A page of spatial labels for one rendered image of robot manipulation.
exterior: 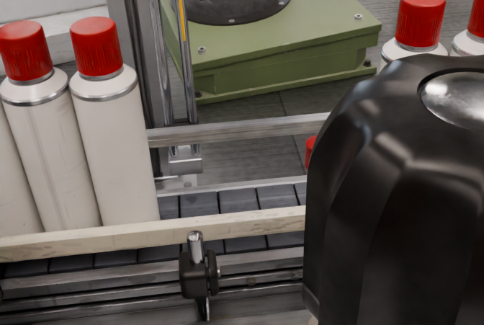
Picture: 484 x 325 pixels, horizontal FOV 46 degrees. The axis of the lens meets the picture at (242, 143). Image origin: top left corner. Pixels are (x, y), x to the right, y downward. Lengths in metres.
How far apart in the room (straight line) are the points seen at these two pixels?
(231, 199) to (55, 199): 0.17
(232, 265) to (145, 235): 0.08
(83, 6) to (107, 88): 0.72
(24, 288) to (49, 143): 0.14
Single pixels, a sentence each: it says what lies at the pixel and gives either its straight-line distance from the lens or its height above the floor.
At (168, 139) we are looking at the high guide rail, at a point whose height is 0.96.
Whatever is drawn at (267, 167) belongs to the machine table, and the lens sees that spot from 0.68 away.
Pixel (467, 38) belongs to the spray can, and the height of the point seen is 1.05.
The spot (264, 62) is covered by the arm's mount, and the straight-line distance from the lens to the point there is 0.79.
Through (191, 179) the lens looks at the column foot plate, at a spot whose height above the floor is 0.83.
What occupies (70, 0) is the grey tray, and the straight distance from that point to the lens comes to 1.13.
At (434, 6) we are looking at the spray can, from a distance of 0.45.
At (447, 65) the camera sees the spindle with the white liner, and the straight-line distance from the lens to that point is 0.16.
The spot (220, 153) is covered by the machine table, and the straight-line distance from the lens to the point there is 0.70.
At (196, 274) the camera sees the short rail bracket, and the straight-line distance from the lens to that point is 0.44.
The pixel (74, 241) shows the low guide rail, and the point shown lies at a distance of 0.50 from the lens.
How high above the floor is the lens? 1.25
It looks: 36 degrees down
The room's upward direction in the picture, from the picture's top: 2 degrees counter-clockwise
